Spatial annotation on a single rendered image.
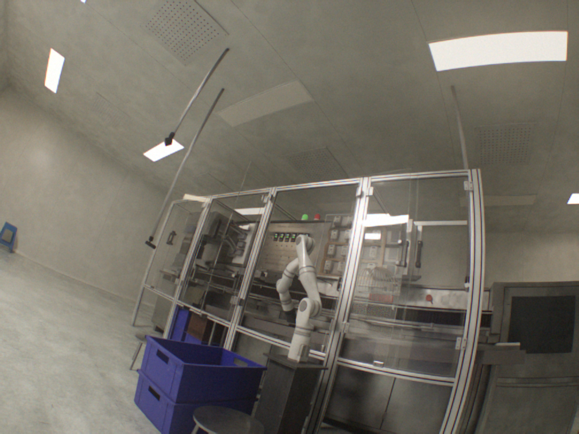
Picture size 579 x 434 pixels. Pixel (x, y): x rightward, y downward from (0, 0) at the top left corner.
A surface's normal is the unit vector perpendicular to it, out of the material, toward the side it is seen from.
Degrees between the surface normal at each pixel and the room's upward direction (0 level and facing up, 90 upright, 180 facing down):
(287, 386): 90
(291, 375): 90
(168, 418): 90
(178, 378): 90
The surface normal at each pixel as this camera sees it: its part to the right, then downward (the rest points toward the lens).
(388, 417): -0.56, -0.43
